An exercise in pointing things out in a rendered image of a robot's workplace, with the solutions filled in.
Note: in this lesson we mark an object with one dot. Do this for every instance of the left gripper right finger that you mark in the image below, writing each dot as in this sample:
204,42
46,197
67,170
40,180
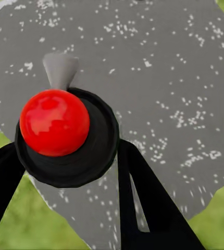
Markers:
169,229

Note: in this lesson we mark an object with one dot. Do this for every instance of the pesticide atomizer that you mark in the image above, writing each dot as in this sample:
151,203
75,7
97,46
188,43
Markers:
66,137

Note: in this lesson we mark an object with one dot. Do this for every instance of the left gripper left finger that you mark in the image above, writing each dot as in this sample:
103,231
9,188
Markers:
11,172

